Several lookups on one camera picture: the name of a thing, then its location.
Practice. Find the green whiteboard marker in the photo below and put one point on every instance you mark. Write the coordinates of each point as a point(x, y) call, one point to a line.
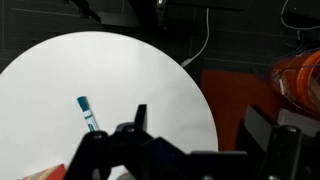
point(87, 113)

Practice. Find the black camera tripod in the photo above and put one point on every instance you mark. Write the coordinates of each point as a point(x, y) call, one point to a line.
point(87, 9)

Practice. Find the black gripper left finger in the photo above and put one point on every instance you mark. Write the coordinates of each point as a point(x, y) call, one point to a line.
point(110, 156)

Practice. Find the orange translucent spool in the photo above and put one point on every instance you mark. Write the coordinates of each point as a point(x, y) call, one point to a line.
point(296, 80)

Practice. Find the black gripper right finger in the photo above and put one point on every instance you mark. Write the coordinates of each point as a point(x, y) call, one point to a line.
point(286, 156)

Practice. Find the multicoloured striped box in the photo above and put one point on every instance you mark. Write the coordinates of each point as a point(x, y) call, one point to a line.
point(46, 174)

